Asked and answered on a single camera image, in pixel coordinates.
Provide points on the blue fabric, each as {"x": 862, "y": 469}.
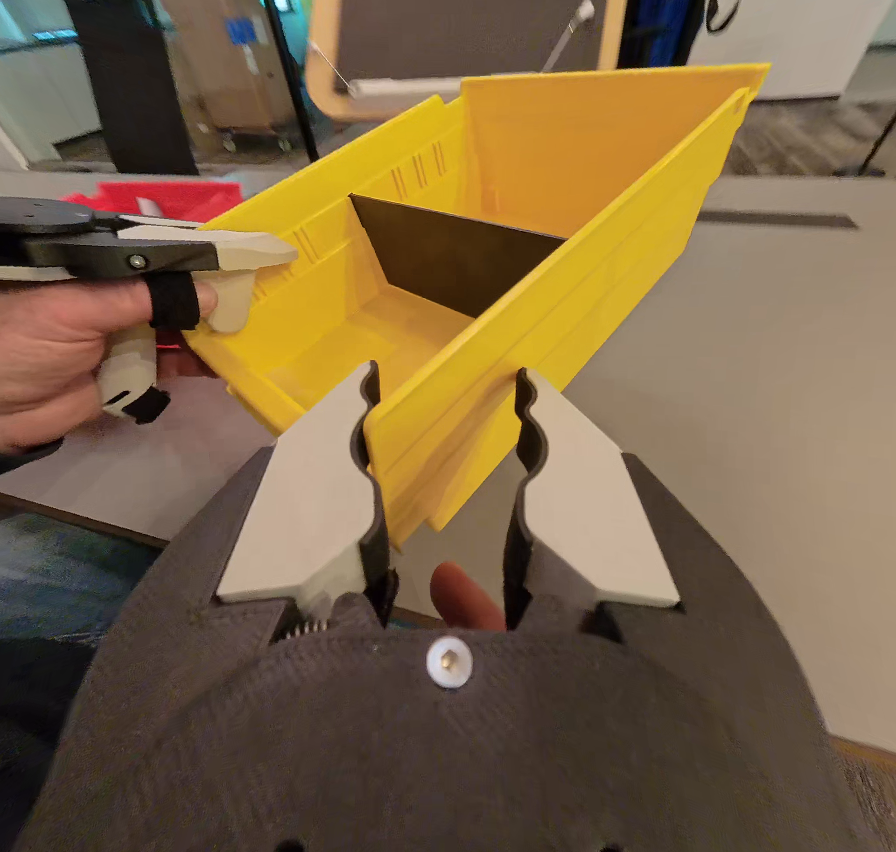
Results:
{"x": 665, "y": 12}

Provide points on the person's blue jeans leg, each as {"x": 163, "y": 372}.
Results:
{"x": 70, "y": 579}

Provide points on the yellow plastic bin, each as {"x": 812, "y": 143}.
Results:
{"x": 588, "y": 166}

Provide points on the black plastic bin divider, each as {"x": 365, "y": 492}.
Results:
{"x": 448, "y": 257}

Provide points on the white stand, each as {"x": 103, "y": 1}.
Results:
{"x": 406, "y": 88}

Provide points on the person's right hand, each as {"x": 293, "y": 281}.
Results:
{"x": 465, "y": 600}

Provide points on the dark board with wooden rim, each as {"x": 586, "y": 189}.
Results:
{"x": 476, "y": 12}

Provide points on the black tripod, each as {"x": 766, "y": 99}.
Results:
{"x": 287, "y": 68}

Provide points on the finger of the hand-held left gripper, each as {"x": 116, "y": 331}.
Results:
{"x": 259, "y": 251}

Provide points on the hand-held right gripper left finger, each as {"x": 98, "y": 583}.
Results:
{"x": 301, "y": 516}

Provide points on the person's left hand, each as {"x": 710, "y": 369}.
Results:
{"x": 56, "y": 355}

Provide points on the red plastic bin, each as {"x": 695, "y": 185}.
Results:
{"x": 154, "y": 201}

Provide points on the stack of cardboard boxes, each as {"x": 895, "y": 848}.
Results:
{"x": 224, "y": 40}

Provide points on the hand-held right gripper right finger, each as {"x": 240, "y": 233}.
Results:
{"x": 602, "y": 523}

